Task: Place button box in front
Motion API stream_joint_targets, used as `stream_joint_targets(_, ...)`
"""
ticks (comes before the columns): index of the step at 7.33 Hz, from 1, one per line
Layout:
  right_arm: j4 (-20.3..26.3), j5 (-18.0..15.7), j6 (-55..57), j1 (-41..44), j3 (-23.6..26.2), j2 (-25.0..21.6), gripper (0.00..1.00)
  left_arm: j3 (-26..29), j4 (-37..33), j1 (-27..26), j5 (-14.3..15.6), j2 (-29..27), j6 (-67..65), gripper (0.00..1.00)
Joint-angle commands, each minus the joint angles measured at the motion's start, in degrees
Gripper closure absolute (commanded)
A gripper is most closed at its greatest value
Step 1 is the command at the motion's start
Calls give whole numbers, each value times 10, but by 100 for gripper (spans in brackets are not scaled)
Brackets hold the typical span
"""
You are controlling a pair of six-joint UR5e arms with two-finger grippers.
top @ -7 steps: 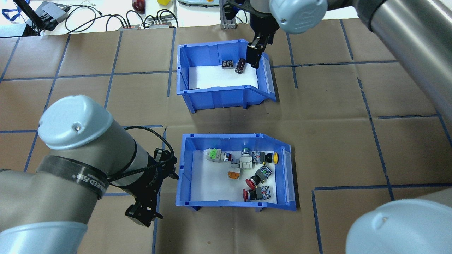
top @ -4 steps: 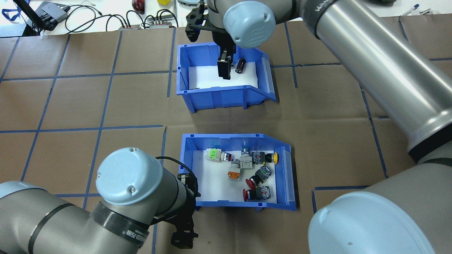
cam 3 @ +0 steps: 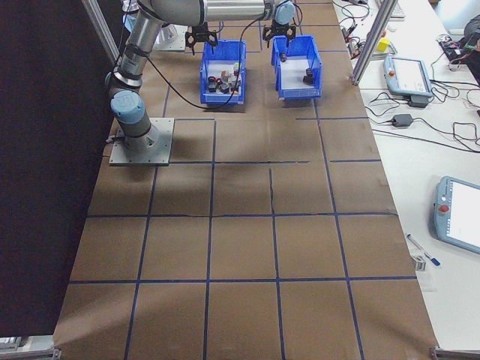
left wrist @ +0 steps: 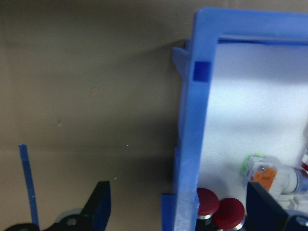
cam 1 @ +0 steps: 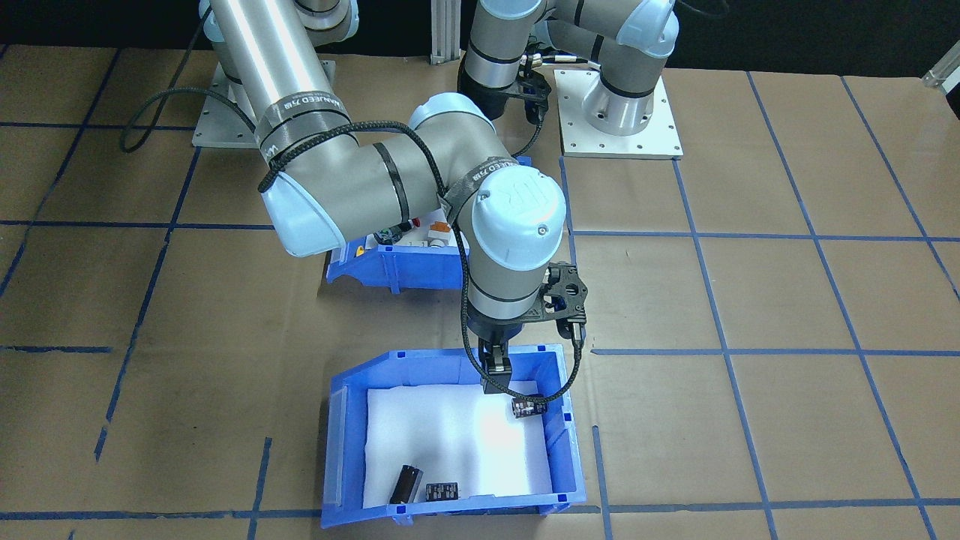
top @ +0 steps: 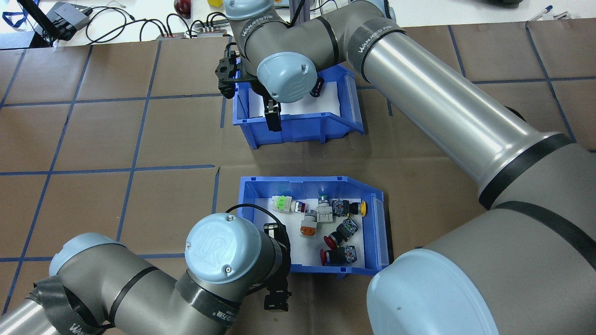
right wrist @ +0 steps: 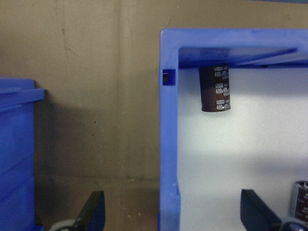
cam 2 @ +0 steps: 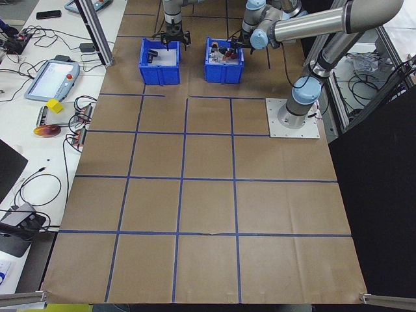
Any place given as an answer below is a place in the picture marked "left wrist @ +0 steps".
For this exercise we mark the white switch with orange block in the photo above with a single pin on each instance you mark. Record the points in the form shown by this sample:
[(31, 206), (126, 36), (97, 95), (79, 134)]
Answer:
[(264, 176)]

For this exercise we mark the white switch contact block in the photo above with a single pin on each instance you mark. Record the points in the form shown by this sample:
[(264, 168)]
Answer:
[(296, 202)]

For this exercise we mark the blue button storage bin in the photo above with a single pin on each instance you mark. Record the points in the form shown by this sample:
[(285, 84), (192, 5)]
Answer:
[(192, 120)]

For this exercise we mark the red mushroom push button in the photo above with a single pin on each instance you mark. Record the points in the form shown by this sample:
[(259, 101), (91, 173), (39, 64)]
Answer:
[(228, 211), (208, 199)]

